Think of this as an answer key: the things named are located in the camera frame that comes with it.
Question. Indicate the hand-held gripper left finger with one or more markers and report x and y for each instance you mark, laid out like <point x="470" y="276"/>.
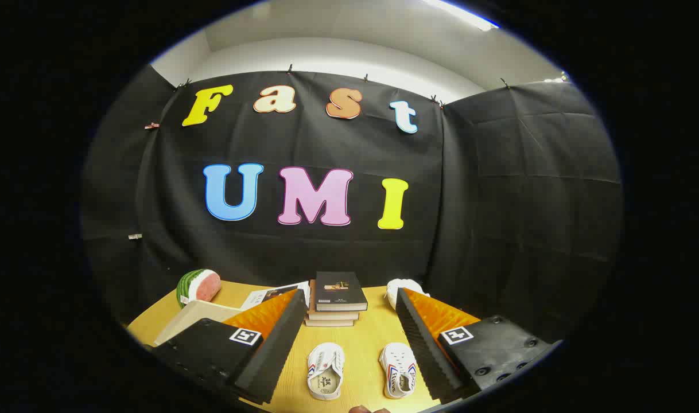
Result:
<point x="272" y="350"/>

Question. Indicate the white and black cover book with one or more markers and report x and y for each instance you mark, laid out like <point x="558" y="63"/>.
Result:
<point x="257" y="297"/>

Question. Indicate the white canvas shoe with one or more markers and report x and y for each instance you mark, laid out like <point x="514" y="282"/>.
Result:
<point x="396" y="370"/>
<point x="325" y="373"/>

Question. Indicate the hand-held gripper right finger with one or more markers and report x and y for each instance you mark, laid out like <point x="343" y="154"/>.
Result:
<point x="427" y="350"/>

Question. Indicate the black hardcover book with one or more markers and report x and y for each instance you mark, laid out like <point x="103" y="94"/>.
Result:
<point x="338" y="289"/>

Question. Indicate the white plush toy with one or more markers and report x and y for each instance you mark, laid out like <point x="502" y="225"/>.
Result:
<point x="398" y="289"/>

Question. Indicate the watermelon slice toy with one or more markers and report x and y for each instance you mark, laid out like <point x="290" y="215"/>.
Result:
<point x="203" y="285"/>

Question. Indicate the beige fabric storage box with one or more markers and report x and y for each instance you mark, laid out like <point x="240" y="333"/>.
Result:
<point x="194" y="315"/>

